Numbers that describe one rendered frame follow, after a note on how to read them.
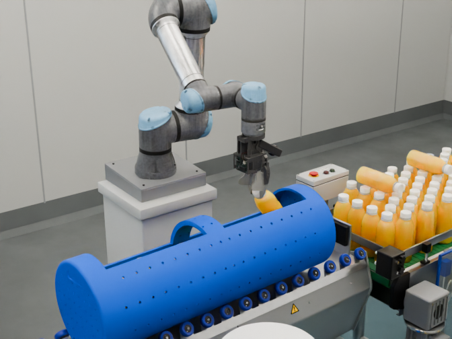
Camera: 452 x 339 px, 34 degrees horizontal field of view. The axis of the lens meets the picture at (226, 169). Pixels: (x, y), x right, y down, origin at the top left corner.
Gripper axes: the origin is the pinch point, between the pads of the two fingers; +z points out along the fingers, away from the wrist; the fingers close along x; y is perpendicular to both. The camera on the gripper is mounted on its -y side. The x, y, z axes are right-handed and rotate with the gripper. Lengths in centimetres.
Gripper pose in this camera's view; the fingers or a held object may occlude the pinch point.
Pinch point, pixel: (257, 191)
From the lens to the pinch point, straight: 238.4
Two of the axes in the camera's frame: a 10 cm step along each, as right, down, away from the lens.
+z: 0.0, 9.3, 3.6
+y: -7.8, 2.3, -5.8
